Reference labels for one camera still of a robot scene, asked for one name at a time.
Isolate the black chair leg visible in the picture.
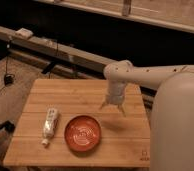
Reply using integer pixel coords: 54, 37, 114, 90
0, 121, 15, 133

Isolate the white plastic bottle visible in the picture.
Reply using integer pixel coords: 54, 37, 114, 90
42, 108, 59, 147

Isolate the long wooden beam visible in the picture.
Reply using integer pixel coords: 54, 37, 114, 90
0, 26, 113, 72

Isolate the wooden cutting board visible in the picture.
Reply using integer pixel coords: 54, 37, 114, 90
3, 79, 150, 168

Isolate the black power adapter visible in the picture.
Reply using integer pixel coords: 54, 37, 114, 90
4, 74, 14, 86

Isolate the black cable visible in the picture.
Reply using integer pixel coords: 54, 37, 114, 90
0, 39, 12, 98

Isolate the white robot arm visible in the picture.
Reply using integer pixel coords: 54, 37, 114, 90
103, 60, 194, 171

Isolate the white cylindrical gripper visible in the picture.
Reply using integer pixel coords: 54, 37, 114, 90
99, 81, 127, 117

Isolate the orange ceramic bowl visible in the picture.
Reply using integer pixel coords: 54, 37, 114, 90
64, 115, 101, 152

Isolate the small white box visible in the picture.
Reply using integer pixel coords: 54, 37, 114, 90
15, 28, 33, 38

